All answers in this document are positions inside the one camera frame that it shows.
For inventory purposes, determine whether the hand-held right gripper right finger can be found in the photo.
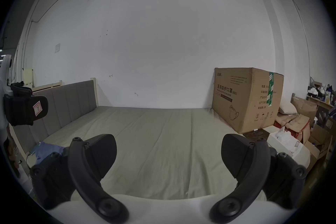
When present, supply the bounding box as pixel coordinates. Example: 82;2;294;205
210;134;307;224

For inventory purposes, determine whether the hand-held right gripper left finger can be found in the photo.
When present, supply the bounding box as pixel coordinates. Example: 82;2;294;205
30;134;129;224

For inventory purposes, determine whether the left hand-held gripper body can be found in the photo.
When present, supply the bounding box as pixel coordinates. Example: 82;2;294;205
0;54;32;96

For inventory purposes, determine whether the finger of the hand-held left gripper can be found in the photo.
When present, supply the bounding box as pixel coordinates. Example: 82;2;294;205
4;94;49;127

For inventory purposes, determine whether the person's left hand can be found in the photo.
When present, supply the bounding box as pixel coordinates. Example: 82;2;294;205
5;136;23;179

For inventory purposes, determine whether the grey padded headboard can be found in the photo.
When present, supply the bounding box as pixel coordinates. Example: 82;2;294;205
13;80;99;156

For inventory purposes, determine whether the blue garment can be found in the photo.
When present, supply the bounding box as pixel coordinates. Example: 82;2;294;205
34;141;67;164

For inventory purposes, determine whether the white open box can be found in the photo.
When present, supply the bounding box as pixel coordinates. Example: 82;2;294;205
266;131;312;166

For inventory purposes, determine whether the large brown printed carton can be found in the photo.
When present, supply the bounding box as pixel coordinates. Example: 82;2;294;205
212;68;285;135

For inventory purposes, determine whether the pale pillow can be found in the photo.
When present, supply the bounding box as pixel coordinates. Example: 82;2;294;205
278;99;299;115

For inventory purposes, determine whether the pile of brown cartons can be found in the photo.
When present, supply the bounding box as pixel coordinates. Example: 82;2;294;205
274;96;333;174

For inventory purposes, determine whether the bed with beige sheet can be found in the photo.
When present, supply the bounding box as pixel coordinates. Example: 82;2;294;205
25;106;310;202

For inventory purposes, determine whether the cluttered table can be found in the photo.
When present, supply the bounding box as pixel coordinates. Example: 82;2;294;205
306;76;336;113

